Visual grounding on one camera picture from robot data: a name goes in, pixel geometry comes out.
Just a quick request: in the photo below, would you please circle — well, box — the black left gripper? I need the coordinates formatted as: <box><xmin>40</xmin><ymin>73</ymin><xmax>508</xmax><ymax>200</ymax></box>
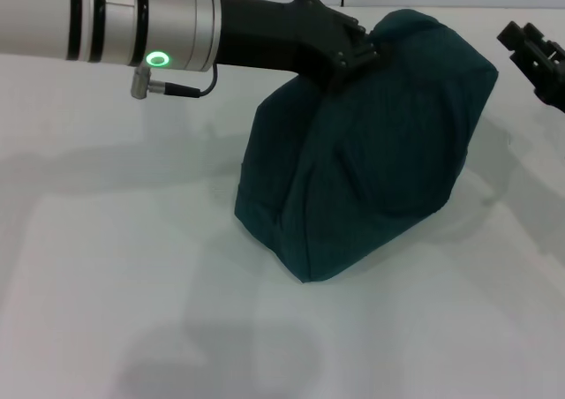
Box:
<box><xmin>215</xmin><ymin>0</ymin><xmax>381</xmax><ymax>92</ymax></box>

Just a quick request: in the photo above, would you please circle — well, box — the dark teal insulated lunch bag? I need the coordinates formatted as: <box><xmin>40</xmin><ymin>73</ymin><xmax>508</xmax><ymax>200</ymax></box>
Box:
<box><xmin>232</xmin><ymin>9</ymin><xmax>500</xmax><ymax>285</ymax></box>

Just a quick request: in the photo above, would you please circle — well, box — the left gripper grey cable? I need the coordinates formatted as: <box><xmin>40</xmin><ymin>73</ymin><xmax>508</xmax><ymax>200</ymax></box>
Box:
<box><xmin>129</xmin><ymin>63</ymin><xmax>218</xmax><ymax>101</ymax></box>

